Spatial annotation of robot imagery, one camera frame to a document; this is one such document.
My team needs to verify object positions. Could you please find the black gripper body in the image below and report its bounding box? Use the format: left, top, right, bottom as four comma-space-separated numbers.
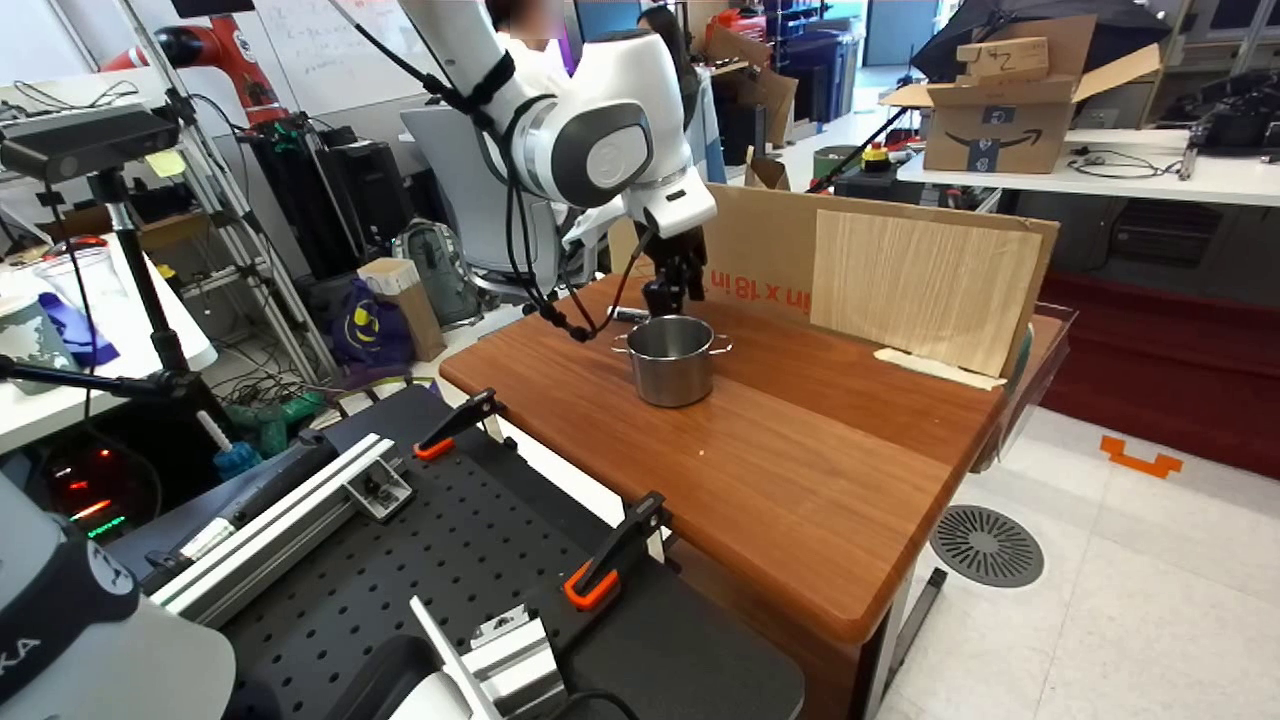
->
634, 218, 710, 291

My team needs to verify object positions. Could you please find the white side table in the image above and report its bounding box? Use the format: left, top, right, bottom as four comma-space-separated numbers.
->
0, 235, 218, 458

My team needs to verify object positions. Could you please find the round metal floor drain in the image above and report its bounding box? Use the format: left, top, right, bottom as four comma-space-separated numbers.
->
927, 499, 1046, 590

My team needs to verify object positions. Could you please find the silver metal stand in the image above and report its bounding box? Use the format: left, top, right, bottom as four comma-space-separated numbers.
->
165, 93, 339, 391

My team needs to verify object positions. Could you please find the aluminium extrusion rail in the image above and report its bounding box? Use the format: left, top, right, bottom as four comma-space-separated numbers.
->
142, 433, 418, 632

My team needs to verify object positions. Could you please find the grey camera on tripod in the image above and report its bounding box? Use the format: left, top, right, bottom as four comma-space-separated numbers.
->
0, 105, 185, 189

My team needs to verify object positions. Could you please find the red machine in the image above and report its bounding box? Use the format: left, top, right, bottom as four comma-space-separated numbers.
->
167, 13, 291, 128

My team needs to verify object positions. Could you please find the light wooden board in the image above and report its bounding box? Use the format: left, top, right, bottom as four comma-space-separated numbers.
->
808, 200, 1052, 380

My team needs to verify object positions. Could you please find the open Amazon cardboard box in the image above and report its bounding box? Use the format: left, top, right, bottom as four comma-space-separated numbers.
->
882, 13, 1166, 179

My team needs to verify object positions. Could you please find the black perforated breadboard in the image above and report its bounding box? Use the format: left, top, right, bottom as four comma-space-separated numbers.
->
102, 380, 808, 720

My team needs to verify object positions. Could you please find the green tool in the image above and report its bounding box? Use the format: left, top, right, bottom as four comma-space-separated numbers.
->
218, 389, 332, 458

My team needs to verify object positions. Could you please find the person in white shirt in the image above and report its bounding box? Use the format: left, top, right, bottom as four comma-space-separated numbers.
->
479, 0, 578, 99

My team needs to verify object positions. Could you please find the purple bag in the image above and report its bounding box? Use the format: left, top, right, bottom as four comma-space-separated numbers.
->
321, 270, 418, 380

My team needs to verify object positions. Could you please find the pale wooden strip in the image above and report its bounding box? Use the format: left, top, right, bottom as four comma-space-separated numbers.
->
870, 344, 1010, 396

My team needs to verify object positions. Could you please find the small metal pot cup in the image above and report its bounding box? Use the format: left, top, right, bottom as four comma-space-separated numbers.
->
612, 312, 734, 412

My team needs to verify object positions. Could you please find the white work table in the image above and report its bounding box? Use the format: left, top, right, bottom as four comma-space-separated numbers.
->
890, 123, 1280, 211

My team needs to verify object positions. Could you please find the brown cardboard box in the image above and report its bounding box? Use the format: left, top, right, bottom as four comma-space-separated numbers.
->
607, 183, 1062, 352
698, 20, 802, 152

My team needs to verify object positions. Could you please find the black orange bar clamp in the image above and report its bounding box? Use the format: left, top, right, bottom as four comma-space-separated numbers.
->
407, 389, 503, 468
560, 492, 673, 616

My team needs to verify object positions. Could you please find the black computer tower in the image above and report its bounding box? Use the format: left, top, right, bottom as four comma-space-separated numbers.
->
249, 117, 410, 287

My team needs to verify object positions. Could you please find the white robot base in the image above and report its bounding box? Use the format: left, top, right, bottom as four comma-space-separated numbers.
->
0, 475, 241, 720

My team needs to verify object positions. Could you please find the silver metal bracket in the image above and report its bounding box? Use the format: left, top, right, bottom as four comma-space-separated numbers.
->
404, 590, 570, 720

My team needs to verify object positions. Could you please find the black box with red lights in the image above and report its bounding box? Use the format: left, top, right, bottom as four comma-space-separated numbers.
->
20, 434, 167, 544

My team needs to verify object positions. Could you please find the black tripod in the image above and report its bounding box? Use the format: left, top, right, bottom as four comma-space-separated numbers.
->
0, 164, 241, 453

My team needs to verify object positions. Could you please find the black bag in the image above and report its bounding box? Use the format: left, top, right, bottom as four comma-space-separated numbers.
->
1189, 66, 1280, 161

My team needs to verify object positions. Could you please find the metal table leg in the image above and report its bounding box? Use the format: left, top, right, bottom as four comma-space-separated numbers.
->
882, 565, 950, 699

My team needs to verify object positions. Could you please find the blue cloth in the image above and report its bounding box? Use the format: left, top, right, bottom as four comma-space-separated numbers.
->
33, 287, 122, 373

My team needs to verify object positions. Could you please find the small beige carton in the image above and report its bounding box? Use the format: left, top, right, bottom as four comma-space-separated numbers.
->
355, 251, 448, 362

